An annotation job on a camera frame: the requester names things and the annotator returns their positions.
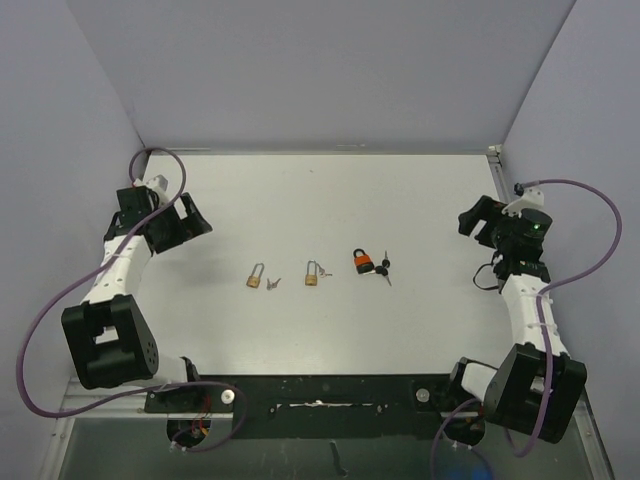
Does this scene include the orange black padlock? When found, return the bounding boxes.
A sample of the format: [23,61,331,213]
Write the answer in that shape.
[353,248,376,275]

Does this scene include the silver keys of padlock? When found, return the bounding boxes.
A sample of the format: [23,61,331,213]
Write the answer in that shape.
[267,278,281,291]

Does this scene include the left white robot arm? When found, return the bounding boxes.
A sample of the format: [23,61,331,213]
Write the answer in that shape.
[61,175,213,411]

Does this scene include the black headed key bunch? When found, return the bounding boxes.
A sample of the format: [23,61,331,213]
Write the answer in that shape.
[375,251,392,286]

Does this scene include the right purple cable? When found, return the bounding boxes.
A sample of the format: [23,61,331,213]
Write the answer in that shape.
[429,177,624,480]

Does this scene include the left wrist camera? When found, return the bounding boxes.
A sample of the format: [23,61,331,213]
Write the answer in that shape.
[132,175,169,208]

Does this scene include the brass padlock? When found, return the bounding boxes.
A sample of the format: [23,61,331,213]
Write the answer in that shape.
[246,263,264,289]
[304,260,319,287]

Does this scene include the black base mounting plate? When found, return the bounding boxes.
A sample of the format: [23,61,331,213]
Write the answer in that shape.
[144,374,486,447]

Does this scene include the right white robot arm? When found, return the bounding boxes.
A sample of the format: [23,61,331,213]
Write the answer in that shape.
[445,190,587,443]

